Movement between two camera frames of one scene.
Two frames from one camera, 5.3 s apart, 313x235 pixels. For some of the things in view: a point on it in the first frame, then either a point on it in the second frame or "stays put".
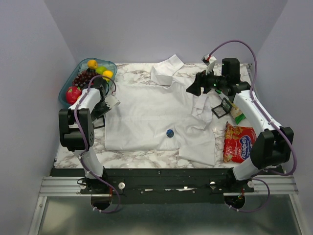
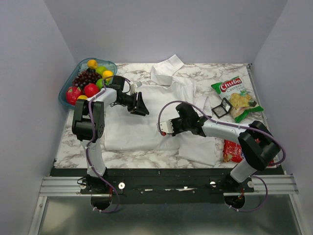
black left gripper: [95, 115] -> [138, 107]
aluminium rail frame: [68, 186] stays put
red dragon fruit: [72, 94] stays put
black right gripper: [201, 80] -> [175, 131]
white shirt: [160, 115] stays put
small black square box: [223, 109] stays put
